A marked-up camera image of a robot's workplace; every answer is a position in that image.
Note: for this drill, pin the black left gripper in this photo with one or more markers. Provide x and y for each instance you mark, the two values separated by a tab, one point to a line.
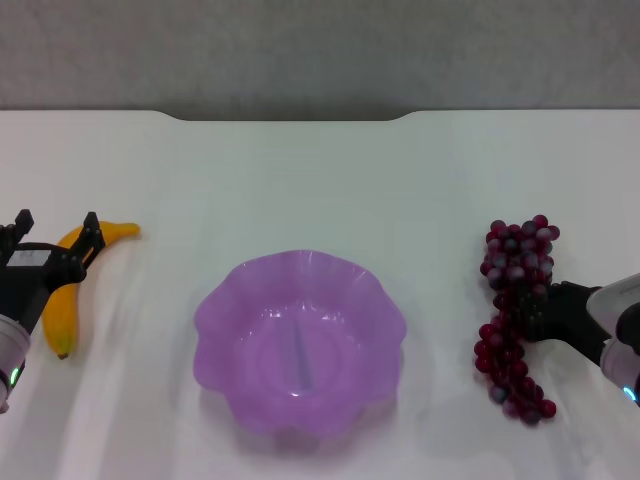
25	285

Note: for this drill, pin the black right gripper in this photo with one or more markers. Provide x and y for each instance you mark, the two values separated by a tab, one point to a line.
570	315

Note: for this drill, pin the dark red grape bunch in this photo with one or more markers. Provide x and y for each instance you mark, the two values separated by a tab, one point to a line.
510	255

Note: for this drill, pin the yellow banana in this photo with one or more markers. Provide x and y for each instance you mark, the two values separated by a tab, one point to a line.
60	320

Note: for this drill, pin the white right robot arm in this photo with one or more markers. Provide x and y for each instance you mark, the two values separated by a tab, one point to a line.
620	365

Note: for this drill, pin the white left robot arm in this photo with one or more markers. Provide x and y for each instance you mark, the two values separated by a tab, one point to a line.
12	360

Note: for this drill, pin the purple translucent scalloped bowl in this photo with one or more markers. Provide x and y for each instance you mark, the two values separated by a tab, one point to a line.
300	350

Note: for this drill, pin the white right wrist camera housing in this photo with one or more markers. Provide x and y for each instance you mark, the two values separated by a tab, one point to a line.
612	300

